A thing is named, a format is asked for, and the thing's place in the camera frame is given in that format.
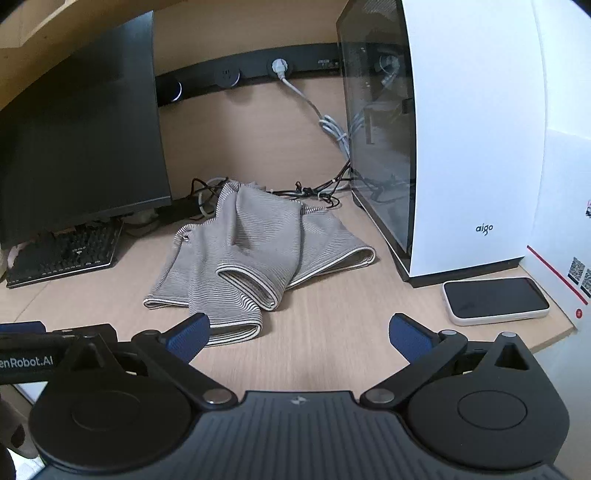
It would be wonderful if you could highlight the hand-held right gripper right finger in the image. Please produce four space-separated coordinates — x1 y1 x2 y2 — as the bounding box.
360 313 532 409

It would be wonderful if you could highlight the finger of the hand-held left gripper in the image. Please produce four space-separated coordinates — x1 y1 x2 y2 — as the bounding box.
0 322 46 336

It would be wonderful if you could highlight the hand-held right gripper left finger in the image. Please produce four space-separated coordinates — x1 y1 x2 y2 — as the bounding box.
55 313 238 409

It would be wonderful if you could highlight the grey striped garment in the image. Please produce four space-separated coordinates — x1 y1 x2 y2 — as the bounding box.
143 180 377 347

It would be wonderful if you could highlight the person's left hand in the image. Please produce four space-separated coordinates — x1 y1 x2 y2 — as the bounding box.
0 388 38 463

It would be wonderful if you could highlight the black keyboard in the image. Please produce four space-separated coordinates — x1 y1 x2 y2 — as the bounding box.
6 220 124 289

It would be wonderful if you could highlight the smartphone in white case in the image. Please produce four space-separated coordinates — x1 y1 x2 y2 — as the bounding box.
442 277 551 326

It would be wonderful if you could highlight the black adapter box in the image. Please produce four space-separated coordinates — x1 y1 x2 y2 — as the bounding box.
156 196 200 221

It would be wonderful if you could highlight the black computer monitor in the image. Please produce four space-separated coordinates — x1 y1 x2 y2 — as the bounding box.
0 10 174 250

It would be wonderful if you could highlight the white computer case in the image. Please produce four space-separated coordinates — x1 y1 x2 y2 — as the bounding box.
335 0 548 289

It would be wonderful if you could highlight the white box with red stripe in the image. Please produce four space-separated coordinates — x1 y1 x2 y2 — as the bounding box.
525 0 591 334

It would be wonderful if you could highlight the round black knob module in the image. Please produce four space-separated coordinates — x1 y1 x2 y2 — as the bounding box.
159 80 184 103

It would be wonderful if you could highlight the round grey socket module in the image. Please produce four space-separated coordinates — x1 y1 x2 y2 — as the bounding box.
213 63 241 88

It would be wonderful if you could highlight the black power socket track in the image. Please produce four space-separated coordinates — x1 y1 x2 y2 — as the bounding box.
155 41 343 108

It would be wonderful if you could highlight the white power plug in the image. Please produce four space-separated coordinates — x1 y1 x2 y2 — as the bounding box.
268 57 296 80

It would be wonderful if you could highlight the grey looped cable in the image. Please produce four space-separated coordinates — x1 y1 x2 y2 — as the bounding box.
198 176 232 219

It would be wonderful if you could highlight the bundle of black cables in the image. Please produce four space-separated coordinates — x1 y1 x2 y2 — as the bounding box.
189 159 370 217

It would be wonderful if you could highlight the white power cable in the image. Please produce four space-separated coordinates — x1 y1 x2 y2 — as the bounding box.
276 60 352 162

